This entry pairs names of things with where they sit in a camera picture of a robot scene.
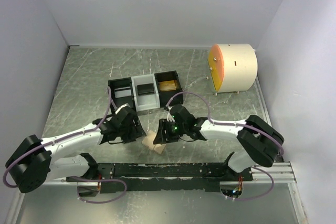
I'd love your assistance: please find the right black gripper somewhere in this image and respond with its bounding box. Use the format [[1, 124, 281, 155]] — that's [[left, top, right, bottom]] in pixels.
[[153, 118, 187, 144]]

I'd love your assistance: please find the tan leather card holder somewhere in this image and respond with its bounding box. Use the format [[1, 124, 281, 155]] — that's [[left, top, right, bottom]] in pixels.
[[142, 130, 166, 155]]

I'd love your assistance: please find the three-compartment black white tray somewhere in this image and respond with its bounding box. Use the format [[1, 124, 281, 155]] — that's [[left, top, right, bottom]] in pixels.
[[108, 70, 183, 112]]

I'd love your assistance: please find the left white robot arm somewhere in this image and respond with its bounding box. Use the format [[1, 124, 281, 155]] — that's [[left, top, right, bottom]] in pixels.
[[5, 105, 146, 193]]

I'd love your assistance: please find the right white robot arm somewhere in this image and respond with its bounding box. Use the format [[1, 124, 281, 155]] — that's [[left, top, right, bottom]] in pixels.
[[153, 104, 284, 181]]

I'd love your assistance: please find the silver card in tray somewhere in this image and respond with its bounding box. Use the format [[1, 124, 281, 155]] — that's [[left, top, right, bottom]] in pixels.
[[114, 87, 132, 98]]

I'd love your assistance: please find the black card in tray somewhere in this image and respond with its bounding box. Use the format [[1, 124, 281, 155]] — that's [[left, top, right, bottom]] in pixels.
[[136, 83, 155, 95]]

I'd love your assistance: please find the gold card in tray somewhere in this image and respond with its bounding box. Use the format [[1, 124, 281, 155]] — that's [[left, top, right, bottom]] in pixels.
[[159, 80, 179, 92]]

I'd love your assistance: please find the cream drum with orange face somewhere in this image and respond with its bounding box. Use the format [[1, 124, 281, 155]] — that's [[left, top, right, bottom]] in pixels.
[[207, 44, 258, 94]]

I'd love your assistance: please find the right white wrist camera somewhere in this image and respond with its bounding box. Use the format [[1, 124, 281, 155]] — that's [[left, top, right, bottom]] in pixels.
[[164, 106, 175, 122]]

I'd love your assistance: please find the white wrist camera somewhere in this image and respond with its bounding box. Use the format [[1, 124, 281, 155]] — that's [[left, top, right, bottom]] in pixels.
[[164, 106, 175, 122], [114, 103, 133, 116]]

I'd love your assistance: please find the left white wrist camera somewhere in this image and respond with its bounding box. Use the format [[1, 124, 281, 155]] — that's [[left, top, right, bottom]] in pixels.
[[114, 103, 133, 116]]

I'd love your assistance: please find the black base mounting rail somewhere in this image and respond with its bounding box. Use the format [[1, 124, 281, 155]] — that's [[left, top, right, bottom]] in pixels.
[[65, 162, 254, 195]]

